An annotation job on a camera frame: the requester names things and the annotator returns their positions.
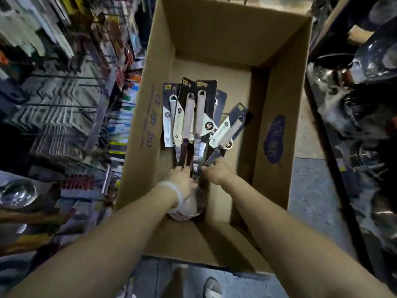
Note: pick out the white sandal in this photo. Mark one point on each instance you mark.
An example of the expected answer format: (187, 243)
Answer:
(212, 289)

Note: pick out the person's left fingers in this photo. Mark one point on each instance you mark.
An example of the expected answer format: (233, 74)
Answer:
(183, 170)

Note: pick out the carded knife with dark card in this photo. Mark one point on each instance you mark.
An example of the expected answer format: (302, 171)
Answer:
(219, 105)

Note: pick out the white wristband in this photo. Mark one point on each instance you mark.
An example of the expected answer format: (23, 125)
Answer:
(173, 192)

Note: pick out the person's left hand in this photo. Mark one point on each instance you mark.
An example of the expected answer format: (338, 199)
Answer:
(181, 183)

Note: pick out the person's right fingers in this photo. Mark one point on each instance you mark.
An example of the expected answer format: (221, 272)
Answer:
(207, 169)

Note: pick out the rack of packaged utensils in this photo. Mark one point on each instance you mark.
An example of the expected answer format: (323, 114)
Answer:
(62, 89)

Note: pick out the brown cardboard box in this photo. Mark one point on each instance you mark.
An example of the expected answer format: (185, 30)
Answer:
(214, 43)

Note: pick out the person's left forearm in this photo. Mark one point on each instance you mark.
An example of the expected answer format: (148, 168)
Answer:
(102, 245)

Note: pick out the person's right hand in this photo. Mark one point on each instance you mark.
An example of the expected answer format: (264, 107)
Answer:
(220, 172)

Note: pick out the person's right forearm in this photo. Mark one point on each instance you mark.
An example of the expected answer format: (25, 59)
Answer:
(294, 245)

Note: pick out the white round container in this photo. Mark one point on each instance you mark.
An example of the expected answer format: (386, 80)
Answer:
(192, 207)

